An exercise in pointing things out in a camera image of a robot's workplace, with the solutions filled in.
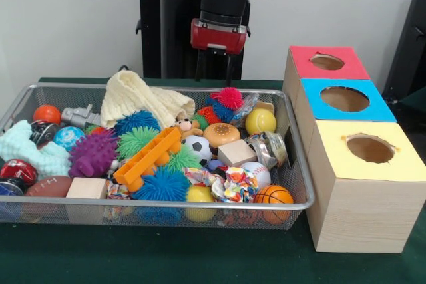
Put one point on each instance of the small orange basketball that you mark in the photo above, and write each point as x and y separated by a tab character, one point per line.
273	195

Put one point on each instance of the wooden box three holes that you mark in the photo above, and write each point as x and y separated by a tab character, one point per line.
359	204

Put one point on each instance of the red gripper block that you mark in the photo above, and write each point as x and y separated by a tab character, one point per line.
218	38

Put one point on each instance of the clear shallow mesh bin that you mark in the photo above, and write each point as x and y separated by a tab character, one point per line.
86	217

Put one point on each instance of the blue spiky ball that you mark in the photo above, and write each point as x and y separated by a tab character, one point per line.
161	184

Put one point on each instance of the purple spiky ball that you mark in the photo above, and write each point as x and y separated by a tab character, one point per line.
93	153

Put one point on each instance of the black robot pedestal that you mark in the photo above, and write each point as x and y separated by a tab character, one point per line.
173	38

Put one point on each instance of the green spiky ball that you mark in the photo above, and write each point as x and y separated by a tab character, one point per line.
136	141
181	159

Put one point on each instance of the yellow green ball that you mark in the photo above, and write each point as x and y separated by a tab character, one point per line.
260	122

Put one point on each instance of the orange toy brick round studs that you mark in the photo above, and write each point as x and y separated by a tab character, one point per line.
147	157

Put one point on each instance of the cream knitted cloth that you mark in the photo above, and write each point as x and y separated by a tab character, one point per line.
136	98

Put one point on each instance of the red orange ball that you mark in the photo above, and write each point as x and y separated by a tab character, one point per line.
46	114

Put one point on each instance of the small black white soccer ball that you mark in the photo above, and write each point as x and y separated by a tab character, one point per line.
197	149

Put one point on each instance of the crushed clear plastic bottle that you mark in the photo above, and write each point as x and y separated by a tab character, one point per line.
245	108

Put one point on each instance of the dark green table cloth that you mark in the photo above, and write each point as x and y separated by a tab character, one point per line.
200	257

